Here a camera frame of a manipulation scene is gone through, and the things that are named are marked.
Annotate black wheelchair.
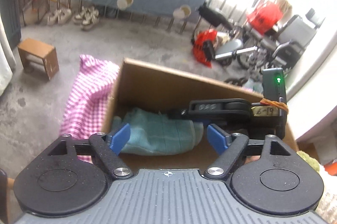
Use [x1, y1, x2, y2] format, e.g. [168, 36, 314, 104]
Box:
[197, 2, 325, 82]

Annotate white sneakers pair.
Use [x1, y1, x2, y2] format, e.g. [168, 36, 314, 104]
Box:
[47, 8, 72, 26]
[72, 6, 99, 31]

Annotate pink checkered tablecloth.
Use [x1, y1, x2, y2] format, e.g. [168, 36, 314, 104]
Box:
[59, 54, 121, 163]

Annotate small brown wooden stool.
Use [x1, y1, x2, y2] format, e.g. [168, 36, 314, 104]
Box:
[18, 38, 59, 81]

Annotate red plastic bag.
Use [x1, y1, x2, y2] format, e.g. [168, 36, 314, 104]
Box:
[247, 1, 283, 35]

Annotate teal towel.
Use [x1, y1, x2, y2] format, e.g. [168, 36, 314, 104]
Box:
[112, 108, 204, 156]

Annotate red bag on floor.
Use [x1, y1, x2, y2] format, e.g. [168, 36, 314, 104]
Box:
[192, 29, 218, 68]

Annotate brown cardboard box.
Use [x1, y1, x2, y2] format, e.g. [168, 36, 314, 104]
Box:
[100, 57, 300, 169]

